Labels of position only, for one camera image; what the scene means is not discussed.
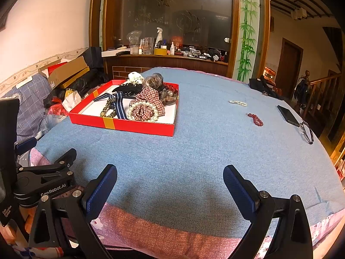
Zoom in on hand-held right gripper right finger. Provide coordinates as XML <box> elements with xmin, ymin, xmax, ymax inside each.
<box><xmin>223</xmin><ymin>164</ymin><xmax>313</xmax><ymax>259</ymax></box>

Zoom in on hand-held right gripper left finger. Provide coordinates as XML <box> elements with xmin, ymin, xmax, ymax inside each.
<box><xmin>28</xmin><ymin>164</ymin><xmax>118</xmax><ymax>259</ymax></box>

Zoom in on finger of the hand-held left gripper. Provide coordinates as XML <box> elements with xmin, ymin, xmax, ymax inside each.
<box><xmin>14</xmin><ymin>137</ymin><xmax>38</xmax><ymax>155</ymax></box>
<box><xmin>43</xmin><ymin>148</ymin><xmax>77</xmax><ymax>172</ymax></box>

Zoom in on leopard print hair band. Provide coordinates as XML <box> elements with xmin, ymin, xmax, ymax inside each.
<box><xmin>100</xmin><ymin>97</ymin><xmax>117</xmax><ymax>118</ymax></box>

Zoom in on red gift box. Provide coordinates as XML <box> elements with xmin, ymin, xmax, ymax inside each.
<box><xmin>68</xmin><ymin>79</ymin><xmax>180</xmax><ymax>137</ymax></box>

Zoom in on blue striped ribbon bow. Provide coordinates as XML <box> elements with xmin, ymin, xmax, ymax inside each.
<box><xmin>94</xmin><ymin>92</ymin><xmax>127</xmax><ymax>120</ymax></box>

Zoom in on large pearl bracelet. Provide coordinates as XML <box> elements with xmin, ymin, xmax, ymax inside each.
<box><xmin>127</xmin><ymin>100</ymin><xmax>159</xmax><ymax>123</ymax></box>

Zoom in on black hair claw clip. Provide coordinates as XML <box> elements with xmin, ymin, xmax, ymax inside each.
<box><xmin>112</xmin><ymin>82</ymin><xmax>143</xmax><ymax>98</ymax></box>

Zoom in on red plaid scrunchie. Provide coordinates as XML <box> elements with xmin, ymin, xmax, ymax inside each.
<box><xmin>130</xmin><ymin>86</ymin><xmax>165</xmax><ymax>122</ymax></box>

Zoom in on white fluffy hair clip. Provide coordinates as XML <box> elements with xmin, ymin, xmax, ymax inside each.
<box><xmin>127</xmin><ymin>71</ymin><xmax>144</xmax><ymax>85</ymax></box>

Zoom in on light brown furry scrunchie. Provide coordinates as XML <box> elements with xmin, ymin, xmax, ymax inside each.
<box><xmin>143</xmin><ymin>73</ymin><xmax>164</xmax><ymax>89</ymax></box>

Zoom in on dark brown furry scrunchie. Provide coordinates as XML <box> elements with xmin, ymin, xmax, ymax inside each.
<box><xmin>159</xmin><ymin>83</ymin><xmax>179</xmax><ymax>106</ymax></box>

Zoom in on person's left hand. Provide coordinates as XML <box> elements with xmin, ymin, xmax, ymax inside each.
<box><xmin>0</xmin><ymin>213</ymin><xmax>33</xmax><ymax>246</ymax></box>

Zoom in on blue plaid cloth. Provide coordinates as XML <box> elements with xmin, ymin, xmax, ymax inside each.
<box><xmin>0</xmin><ymin>73</ymin><xmax>53</xmax><ymax>143</ymax></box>

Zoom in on red plastic bag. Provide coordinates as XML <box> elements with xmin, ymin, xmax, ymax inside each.
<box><xmin>47</xmin><ymin>97</ymin><xmax>69</xmax><ymax>116</ymax></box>

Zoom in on patterned red white clothing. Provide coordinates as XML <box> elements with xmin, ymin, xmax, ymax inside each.
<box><xmin>0</xmin><ymin>244</ymin><xmax>64</xmax><ymax>259</ymax></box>

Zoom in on pink floral blanket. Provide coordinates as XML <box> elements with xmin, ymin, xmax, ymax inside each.
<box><xmin>30</xmin><ymin>147</ymin><xmax>345</xmax><ymax>259</ymax></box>

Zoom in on black plastic bag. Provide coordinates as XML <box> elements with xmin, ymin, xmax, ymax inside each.
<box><xmin>43</xmin><ymin>69</ymin><xmax>110</xmax><ymax>108</ymax></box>

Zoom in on brown cardboard box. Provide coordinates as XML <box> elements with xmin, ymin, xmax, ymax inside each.
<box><xmin>47</xmin><ymin>56</ymin><xmax>89</xmax><ymax>87</ymax></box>

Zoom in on black eyeglasses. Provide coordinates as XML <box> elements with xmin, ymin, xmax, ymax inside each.
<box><xmin>299</xmin><ymin>121</ymin><xmax>315</xmax><ymax>145</ymax></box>

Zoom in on black smartphone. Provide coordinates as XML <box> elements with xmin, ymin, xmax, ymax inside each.
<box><xmin>277</xmin><ymin>105</ymin><xmax>301</xmax><ymax>127</ymax></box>

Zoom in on black paper bag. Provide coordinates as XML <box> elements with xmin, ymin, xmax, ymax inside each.
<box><xmin>82</xmin><ymin>46</ymin><xmax>104</xmax><ymax>69</ymax></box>

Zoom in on dark clothing pile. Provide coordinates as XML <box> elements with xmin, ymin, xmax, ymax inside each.
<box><xmin>248</xmin><ymin>77</ymin><xmax>283</xmax><ymax>100</ymax></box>

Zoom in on dark hanging jacket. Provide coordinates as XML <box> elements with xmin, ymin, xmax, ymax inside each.
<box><xmin>293</xmin><ymin>76</ymin><xmax>310</xmax><ymax>101</ymax></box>

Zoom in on orange red carton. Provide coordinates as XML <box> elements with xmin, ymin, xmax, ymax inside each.
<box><xmin>263</xmin><ymin>67</ymin><xmax>277</xmax><ymax>85</ymax></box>

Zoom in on wooden stair railing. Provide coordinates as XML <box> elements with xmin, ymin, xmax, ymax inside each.
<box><xmin>304</xmin><ymin>70</ymin><xmax>341</xmax><ymax>138</ymax></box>

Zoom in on brown wooden door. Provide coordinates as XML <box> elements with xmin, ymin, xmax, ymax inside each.
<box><xmin>275</xmin><ymin>38</ymin><xmax>304</xmax><ymax>99</ymax></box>

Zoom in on clear glass pitcher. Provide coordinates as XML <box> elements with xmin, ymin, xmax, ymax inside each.
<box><xmin>140</xmin><ymin>37</ymin><xmax>155</xmax><ymax>55</ymax></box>

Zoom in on wooden counter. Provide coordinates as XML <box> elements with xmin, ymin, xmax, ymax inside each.
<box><xmin>104</xmin><ymin>52</ymin><xmax>229</xmax><ymax>83</ymax></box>

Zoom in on white spray bottle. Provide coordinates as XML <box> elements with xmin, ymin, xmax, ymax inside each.
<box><xmin>155</xmin><ymin>27</ymin><xmax>164</xmax><ymax>49</ymax></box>

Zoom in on bamboo painted pillar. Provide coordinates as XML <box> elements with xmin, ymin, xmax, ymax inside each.
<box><xmin>233</xmin><ymin>0</ymin><xmax>270</xmax><ymax>83</ymax></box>

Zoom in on hanging ceiling lamp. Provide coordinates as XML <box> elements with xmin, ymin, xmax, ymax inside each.
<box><xmin>291</xmin><ymin>1</ymin><xmax>308</xmax><ymax>21</ymax></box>

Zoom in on etched glass partition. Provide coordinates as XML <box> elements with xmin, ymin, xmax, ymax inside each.
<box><xmin>104</xmin><ymin>0</ymin><xmax>240</xmax><ymax>60</ymax></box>

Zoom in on red bead bracelet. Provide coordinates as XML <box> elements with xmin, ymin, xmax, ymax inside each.
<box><xmin>246</xmin><ymin>112</ymin><xmax>264</xmax><ymax>127</ymax></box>

